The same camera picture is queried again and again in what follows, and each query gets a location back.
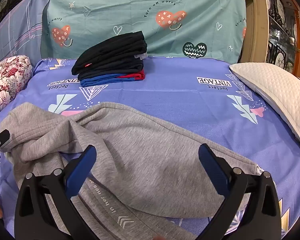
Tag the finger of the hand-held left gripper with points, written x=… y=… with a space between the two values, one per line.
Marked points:
x=1 y=138

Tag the grey sweatshirt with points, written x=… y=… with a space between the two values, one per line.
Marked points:
x=140 y=155

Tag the blue folded garment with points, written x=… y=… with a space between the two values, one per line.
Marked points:
x=102 y=81

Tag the floral pillow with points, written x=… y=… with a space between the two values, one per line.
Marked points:
x=7 y=80

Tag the wooden display cabinet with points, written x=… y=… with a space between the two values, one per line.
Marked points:
x=262 y=17

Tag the white quilted pillow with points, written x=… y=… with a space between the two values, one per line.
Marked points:
x=277 y=92

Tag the red folded garment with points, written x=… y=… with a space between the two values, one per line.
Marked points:
x=136 y=76

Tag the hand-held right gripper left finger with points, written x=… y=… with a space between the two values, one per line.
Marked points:
x=81 y=172

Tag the black folded pants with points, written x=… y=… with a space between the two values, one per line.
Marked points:
x=110 y=52

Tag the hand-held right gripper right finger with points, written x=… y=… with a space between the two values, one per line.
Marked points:
x=212 y=165

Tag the lilac striped cloth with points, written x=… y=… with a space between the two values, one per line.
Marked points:
x=15 y=30

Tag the purple printed bed sheet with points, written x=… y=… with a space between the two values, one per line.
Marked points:
x=177 y=100

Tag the dark navy folded pants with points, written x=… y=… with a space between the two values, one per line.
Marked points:
x=110 y=71

